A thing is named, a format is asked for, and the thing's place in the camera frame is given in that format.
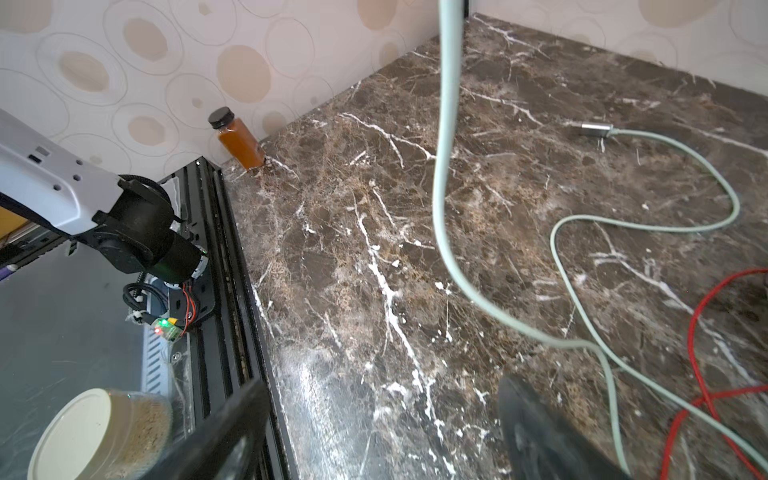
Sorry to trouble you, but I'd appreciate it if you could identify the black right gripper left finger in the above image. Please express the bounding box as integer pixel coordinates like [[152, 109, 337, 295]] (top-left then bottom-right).
[[143, 380, 271, 480]]

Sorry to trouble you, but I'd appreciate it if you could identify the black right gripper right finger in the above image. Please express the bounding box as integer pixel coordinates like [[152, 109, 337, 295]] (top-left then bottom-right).
[[497, 374, 629, 479]]

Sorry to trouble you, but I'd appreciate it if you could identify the mint green headphone cable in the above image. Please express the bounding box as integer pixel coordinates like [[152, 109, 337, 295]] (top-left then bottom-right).
[[431, 0, 768, 475]]

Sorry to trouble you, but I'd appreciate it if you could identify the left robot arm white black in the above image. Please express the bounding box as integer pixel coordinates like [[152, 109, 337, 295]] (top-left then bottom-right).
[[1, 112, 208, 285]]

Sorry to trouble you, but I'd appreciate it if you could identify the cream lid jar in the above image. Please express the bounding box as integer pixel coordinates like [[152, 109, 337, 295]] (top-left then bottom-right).
[[27, 388, 173, 479]]

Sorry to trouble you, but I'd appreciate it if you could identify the amber bottle black cap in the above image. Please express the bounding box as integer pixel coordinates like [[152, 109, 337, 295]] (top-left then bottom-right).
[[208, 106, 265, 170]]

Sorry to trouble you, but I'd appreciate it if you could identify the black mounting base rail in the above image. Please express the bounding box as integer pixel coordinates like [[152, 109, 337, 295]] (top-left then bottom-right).
[[123, 157, 296, 479]]

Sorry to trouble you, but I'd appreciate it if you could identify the red headphone cable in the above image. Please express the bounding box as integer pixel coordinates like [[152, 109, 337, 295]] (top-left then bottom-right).
[[658, 266, 768, 480]]

